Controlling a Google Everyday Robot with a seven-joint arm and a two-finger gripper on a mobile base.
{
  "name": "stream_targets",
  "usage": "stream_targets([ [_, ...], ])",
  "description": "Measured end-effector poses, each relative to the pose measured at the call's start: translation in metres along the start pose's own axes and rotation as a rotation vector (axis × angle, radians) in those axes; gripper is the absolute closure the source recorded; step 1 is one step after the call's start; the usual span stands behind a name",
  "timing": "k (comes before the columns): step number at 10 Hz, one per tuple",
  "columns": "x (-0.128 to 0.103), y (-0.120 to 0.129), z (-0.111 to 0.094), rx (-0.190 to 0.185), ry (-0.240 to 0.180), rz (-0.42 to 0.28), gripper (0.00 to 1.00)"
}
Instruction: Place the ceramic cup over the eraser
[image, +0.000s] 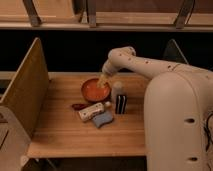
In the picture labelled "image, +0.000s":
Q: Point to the wooden side panel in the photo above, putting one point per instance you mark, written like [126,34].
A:
[22,100]

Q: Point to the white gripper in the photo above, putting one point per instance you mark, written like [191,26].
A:
[109,70]

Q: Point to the dark red spoon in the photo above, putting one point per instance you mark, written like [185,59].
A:
[79,106]

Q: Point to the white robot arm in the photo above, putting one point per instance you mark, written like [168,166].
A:
[177,102]

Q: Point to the orange bowl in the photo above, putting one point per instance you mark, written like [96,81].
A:
[92,93]

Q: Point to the blue sponge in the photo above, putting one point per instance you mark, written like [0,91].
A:
[102,119]

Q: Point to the dark right side panel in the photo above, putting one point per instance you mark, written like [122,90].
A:
[172,52]

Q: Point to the black white striped eraser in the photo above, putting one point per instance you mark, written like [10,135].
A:
[121,101]

